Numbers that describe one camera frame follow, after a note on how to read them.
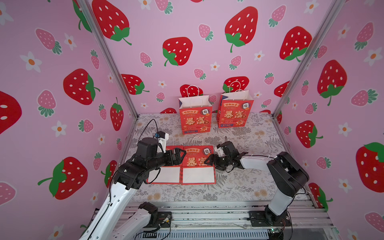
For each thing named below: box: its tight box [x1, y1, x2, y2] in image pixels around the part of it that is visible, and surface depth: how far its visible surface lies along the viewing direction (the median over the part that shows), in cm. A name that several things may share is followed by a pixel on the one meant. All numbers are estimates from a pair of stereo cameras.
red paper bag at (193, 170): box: [180, 145, 216, 185], surface depth 91 cm
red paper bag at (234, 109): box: [216, 90, 254, 129], surface depth 103 cm
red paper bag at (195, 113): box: [178, 95, 213, 135], surface depth 100 cm
